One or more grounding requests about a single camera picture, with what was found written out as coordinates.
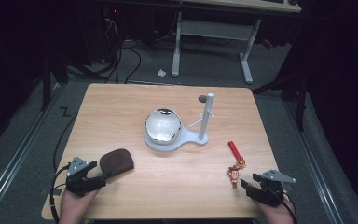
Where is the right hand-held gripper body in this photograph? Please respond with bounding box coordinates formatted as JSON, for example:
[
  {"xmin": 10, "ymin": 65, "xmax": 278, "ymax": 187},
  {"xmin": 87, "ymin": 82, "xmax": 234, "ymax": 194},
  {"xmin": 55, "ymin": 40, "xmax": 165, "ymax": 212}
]
[{"xmin": 251, "ymin": 169, "xmax": 297, "ymax": 207}]

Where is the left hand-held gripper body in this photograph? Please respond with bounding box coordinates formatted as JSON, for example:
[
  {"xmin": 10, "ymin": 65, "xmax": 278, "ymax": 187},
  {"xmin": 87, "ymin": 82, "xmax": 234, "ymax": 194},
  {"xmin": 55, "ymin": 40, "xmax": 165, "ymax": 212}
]
[{"xmin": 65, "ymin": 156, "xmax": 91, "ymax": 197}]

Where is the red keychain with cowboy figure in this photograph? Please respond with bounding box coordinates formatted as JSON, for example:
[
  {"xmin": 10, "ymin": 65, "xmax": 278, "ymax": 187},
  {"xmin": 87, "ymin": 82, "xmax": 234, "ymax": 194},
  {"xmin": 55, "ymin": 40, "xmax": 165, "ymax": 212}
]
[{"xmin": 227, "ymin": 140, "xmax": 247, "ymax": 189}]

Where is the brown soft pouch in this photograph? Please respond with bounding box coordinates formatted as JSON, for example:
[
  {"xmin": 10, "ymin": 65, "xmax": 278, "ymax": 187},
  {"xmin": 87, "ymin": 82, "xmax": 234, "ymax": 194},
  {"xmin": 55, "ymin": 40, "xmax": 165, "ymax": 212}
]
[{"xmin": 99, "ymin": 147, "xmax": 135, "ymax": 179}]

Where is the white stand with post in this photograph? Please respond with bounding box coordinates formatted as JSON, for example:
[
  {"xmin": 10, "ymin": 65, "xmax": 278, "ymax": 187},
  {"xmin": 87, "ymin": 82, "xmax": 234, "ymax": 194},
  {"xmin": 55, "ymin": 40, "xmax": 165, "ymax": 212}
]
[{"xmin": 143, "ymin": 92, "xmax": 216, "ymax": 153}]

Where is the white bowl with silver rim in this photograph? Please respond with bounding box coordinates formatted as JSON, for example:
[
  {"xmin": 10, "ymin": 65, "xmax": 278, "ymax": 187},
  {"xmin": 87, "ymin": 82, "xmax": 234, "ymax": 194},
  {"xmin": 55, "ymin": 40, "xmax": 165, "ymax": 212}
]
[{"xmin": 145, "ymin": 107, "xmax": 183, "ymax": 146}]

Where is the person's right hand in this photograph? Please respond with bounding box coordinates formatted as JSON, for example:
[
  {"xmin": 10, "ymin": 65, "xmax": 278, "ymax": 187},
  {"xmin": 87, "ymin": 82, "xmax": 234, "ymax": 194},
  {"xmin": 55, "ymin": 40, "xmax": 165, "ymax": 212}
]
[{"xmin": 254, "ymin": 199, "xmax": 296, "ymax": 224}]

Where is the person's left hand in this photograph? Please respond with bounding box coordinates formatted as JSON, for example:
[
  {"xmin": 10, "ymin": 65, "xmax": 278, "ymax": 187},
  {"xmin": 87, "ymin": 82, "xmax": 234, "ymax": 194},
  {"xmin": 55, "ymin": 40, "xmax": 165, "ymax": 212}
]
[{"xmin": 58, "ymin": 188, "xmax": 101, "ymax": 224}]

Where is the black metal stand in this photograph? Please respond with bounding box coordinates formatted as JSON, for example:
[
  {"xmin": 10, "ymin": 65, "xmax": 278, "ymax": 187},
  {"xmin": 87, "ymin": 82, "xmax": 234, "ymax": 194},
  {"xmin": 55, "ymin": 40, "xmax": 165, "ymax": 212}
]
[
  {"xmin": 40, "ymin": 54, "xmax": 53, "ymax": 112},
  {"xmin": 295, "ymin": 73, "xmax": 308, "ymax": 132}
]

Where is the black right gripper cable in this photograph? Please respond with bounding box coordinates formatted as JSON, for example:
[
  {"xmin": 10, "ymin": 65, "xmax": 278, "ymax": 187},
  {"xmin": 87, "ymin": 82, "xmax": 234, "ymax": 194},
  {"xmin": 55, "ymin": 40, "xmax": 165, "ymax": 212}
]
[{"xmin": 280, "ymin": 189, "xmax": 298, "ymax": 224}]

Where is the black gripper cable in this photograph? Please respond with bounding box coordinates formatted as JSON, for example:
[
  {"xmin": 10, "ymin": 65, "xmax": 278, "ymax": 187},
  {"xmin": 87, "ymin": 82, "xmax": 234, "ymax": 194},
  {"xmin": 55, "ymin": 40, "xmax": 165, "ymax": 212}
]
[
  {"xmin": 280, "ymin": 189, "xmax": 298, "ymax": 224},
  {"xmin": 49, "ymin": 163, "xmax": 71, "ymax": 224}
]

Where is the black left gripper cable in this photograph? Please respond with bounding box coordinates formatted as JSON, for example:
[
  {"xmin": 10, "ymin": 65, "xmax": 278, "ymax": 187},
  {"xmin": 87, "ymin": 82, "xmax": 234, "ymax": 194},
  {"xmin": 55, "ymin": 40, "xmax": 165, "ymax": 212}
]
[{"xmin": 49, "ymin": 163, "xmax": 71, "ymax": 224}]

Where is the thin black floor cable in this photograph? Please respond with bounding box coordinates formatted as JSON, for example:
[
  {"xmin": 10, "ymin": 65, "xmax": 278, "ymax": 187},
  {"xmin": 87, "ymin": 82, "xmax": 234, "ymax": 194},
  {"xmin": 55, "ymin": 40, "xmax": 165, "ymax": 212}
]
[{"xmin": 52, "ymin": 114, "xmax": 78, "ymax": 173}]

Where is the metal floor rail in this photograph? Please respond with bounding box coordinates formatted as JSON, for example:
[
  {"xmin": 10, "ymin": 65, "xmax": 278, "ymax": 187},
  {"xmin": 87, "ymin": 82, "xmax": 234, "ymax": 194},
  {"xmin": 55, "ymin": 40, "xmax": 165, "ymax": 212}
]
[
  {"xmin": 282, "ymin": 101, "xmax": 345, "ymax": 224},
  {"xmin": 0, "ymin": 83, "xmax": 63, "ymax": 217}
]

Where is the black cable bundle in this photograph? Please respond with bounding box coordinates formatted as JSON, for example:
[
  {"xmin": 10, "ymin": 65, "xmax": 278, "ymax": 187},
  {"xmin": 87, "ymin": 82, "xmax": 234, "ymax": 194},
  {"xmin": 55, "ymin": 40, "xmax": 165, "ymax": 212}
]
[{"xmin": 87, "ymin": 18, "xmax": 124, "ymax": 84}]

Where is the black floor cable loop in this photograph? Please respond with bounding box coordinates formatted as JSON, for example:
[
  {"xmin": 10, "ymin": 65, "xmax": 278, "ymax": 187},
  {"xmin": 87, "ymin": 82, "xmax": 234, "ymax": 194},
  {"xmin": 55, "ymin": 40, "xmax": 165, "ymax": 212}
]
[{"xmin": 122, "ymin": 46, "xmax": 143, "ymax": 85}]

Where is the white frame desk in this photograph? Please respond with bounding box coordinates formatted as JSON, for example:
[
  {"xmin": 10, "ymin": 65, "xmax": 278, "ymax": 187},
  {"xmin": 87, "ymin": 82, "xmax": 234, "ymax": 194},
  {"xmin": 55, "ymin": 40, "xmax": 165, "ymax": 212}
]
[{"xmin": 171, "ymin": 0, "xmax": 303, "ymax": 85}]

